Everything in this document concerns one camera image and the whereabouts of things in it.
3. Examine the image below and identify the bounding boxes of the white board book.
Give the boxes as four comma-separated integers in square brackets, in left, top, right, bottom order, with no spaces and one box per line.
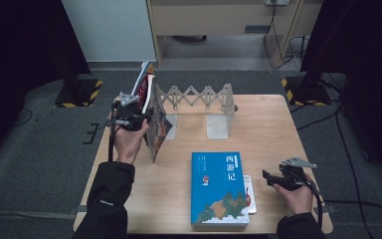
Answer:
[242,174,258,215]

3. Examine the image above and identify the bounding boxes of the person's left hand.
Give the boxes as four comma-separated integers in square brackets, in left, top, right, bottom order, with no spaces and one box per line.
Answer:
[107,111,151,165]

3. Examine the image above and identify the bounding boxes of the black power strip cable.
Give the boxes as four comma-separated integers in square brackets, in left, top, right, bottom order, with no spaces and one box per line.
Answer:
[263,3,294,70]

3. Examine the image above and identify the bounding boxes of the white cables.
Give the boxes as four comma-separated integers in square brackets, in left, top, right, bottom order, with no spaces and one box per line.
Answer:
[286,35,310,74]

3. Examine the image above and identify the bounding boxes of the black stand with striped base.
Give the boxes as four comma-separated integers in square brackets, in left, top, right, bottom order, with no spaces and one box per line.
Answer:
[281,49,332,108]
[54,49,103,109]

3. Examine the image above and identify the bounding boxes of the black curtain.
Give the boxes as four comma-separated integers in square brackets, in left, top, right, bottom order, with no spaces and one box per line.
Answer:
[300,0,382,182]
[0,0,93,167]

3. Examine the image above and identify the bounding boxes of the hand-held gripper black cable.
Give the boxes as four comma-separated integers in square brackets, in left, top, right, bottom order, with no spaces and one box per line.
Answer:
[107,101,118,163]
[296,177,324,231]

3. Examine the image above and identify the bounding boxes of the left hand-held gripper black cable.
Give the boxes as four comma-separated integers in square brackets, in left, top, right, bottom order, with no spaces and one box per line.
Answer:
[107,101,118,163]

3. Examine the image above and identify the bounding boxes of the grey metal expandable book rack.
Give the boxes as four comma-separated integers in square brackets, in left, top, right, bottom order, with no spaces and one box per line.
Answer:
[153,83,238,140]

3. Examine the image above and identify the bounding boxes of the blue book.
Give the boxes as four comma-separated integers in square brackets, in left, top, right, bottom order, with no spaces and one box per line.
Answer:
[191,151,251,227]

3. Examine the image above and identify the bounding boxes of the right hand-held gripper black cable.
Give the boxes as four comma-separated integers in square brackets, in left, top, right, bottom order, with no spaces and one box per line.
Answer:
[296,177,324,231]

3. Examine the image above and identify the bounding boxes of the white partition panel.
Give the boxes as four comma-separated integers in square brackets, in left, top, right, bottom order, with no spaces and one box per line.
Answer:
[62,0,157,63]

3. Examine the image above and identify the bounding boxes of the black floor cable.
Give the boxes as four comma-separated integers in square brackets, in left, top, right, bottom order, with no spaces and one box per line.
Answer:
[296,105,343,131]
[334,113,367,239]
[12,109,34,127]

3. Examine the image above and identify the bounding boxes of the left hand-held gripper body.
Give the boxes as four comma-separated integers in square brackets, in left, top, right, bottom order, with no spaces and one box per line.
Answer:
[107,93,147,132]

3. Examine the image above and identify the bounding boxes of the light wooden desk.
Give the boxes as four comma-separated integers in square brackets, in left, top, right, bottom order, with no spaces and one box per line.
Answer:
[145,0,322,69]

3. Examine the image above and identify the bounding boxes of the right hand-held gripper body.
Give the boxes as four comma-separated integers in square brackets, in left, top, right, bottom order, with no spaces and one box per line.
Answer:
[278,156,318,192]

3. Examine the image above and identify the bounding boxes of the person's right hand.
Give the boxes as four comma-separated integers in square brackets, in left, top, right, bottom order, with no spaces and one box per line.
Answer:
[273,172,314,217]

